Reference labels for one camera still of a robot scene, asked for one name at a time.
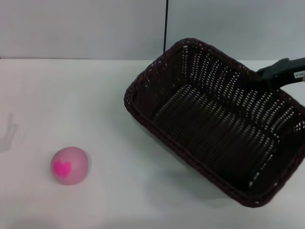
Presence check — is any pink ball with magenta patch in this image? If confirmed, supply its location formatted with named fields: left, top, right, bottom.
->
left=50, top=146, right=90, bottom=186

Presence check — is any dark brown woven basket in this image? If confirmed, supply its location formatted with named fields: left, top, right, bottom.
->
left=123, top=37, right=305, bottom=208

